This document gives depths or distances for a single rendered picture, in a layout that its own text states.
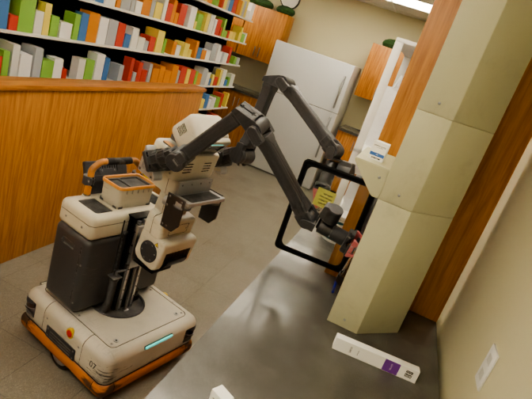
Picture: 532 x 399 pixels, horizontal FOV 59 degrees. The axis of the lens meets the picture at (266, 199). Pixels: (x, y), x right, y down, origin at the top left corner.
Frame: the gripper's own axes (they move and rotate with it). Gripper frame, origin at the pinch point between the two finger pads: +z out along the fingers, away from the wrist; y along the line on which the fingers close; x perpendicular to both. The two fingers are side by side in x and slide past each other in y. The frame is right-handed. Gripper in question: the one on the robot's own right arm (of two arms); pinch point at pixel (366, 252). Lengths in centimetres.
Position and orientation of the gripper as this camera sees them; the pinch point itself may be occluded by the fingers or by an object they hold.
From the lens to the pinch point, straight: 173.0
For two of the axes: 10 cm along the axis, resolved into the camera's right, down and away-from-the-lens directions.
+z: 8.6, 4.9, -1.5
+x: -4.3, 8.4, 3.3
